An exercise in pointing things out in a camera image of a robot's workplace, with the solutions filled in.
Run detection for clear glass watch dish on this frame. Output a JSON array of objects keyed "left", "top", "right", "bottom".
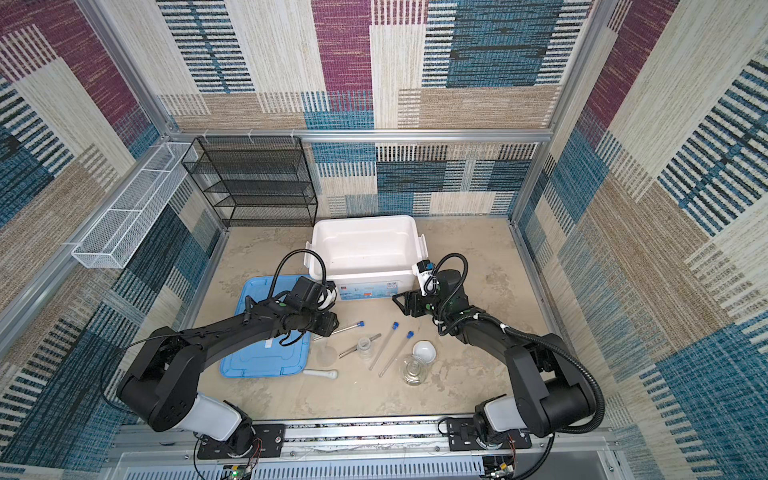
[{"left": 313, "top": 343, "right": 338, "bottom": 368}]

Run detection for black wire shelf rack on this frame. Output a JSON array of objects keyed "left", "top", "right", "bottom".
[{"left": 181, "top": 136, "right": 318, "bottom": 228}]

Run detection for metal tweezers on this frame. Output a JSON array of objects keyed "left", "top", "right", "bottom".
[{"left": 338, "top": 334, "right": 381, "bottom": 359}]

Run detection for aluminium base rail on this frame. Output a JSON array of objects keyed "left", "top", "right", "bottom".
[{"left": 99, "top": 414, "right": 633, "bottom": 479}]

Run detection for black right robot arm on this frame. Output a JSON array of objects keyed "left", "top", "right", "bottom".
[{"left": 392, "top": 269, "right": 606, "bottom": 437}]

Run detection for test tube with blue cap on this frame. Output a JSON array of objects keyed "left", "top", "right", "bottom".
[{"left": 311, "top": 321, "right": 365, "bottom": 342}]

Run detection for blue plastic bin lid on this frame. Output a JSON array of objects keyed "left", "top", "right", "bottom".
[{"left": 219, "top": 274, "right": 314, "bottom": 379}]

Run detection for white plastic storage bin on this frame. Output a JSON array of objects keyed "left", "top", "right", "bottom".
[{"left": 304, "top": 215, "right": 428, "bottom": 301}]

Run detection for clear glass flask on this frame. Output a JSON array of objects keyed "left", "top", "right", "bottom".
[{"left": 401, "top": 355, "right": 428, "bottom": 386}]

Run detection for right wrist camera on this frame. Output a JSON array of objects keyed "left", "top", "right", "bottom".
[{"left": 412, "top": 259, "right": 434, "bottom": 296}]

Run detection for blue-capped test tube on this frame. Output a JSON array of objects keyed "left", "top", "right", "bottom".
[
  {"left": 368, "top": 322, "right": 399, "bottom": 371},
  {"left": 378, "top": 331, "right": 414, "bottom": 378}
]

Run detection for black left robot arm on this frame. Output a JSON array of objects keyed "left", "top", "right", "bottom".
[{"left": 116, "top": 297, "right": 339, "bottom": 432}]

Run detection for white wire mesh basket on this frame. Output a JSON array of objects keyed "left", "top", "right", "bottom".
[{"left": 72, "top": 142, "right": 189, "bottom": 269}]

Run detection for white ceramic mortar bowl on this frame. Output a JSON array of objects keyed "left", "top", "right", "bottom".
[{"left": 412, "top": 340, "right": 437, "bottom": 365}]

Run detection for white ceramic pestle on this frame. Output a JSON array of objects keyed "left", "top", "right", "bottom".
[{"left": 302, "top": 369, "right": 339, "bottom": 380}]

